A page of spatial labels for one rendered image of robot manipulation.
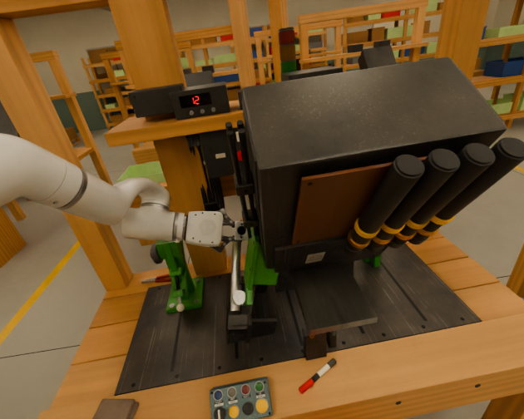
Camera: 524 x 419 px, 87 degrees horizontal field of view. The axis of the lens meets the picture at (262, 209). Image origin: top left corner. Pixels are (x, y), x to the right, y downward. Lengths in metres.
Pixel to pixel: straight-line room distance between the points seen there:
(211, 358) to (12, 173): 0.70
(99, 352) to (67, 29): 11.07
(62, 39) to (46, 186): 11.29
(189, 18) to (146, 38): 9.77
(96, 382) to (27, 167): 0.73
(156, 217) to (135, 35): 0.51
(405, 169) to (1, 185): 0.57
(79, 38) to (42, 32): 1.05
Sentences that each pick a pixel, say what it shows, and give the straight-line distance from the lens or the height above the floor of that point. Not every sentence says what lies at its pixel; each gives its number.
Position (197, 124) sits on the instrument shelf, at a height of 1.53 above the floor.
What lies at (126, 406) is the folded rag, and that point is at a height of 0.93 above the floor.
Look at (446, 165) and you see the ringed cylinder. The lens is 0.43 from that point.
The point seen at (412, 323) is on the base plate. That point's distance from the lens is 1.03.
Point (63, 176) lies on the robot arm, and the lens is 0.60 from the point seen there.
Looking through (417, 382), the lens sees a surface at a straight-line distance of 0.93.
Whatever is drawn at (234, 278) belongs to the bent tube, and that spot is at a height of 1.06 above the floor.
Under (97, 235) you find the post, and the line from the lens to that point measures 1.23.
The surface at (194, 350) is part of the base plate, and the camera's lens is 1.00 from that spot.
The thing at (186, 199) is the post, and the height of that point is 1.24.
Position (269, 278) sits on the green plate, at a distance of 0.80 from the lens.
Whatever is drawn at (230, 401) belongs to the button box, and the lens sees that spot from 0.84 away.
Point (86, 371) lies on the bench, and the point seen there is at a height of 0.88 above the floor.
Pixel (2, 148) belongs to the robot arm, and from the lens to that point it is 0.57.
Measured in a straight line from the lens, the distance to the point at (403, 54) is 8.60.
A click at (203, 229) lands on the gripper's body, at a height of 1.27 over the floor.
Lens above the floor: 1.68
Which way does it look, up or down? 29 degrees down
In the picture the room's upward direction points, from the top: 8 degrees counter-clockwise
